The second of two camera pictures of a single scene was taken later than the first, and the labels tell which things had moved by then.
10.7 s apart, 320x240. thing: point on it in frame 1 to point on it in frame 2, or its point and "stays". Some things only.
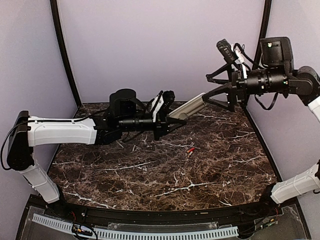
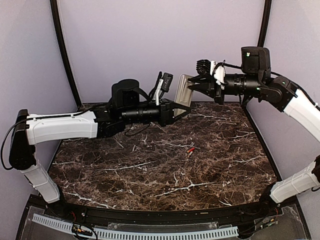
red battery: (191, 149) stays
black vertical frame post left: (54, 9) stays
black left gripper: (163, 125) to (167, 115)
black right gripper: (235, 85) to (213, 90)
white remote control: (188, 108) to (184, 93)
